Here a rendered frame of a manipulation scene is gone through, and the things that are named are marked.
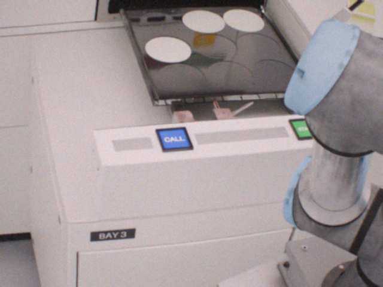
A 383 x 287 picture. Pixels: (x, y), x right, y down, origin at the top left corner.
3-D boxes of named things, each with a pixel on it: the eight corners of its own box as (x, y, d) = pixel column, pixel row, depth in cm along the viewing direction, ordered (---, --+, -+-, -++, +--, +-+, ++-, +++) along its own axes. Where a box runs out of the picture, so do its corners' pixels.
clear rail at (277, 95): (151, 103, 159) (151, 98, 158) (317, 94, 170) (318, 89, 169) (152, 108, 158) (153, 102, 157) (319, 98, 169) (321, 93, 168)
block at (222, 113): (210, 119, 159) (213, 107, 157) (226, 118, 160) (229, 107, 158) (222, 146, 154) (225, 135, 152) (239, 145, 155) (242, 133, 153)
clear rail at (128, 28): (118, 12, 184) (118, 7, 183) (123, 11, 184) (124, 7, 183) (152, 108, 158) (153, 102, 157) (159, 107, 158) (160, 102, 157)
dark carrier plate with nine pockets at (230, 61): (125, 12, 183) (125, 10, 183) (258, 8, 193) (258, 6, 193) (158, 100, 159) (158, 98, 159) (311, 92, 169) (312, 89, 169)
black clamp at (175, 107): (170, 109, 159) (172, 98, 158) (181, 108, 160) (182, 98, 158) (174, 120, 157) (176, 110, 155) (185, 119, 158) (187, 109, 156)
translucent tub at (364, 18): (340, 17, 183) (347, -5, 179) (369, 25, 183) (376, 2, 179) (341, 33, 178) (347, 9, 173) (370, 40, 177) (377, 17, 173)
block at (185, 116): (172, 122, 157) (173, 110, 155) (188, 121, 158) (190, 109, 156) (182, 150, 151) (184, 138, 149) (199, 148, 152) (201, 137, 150)
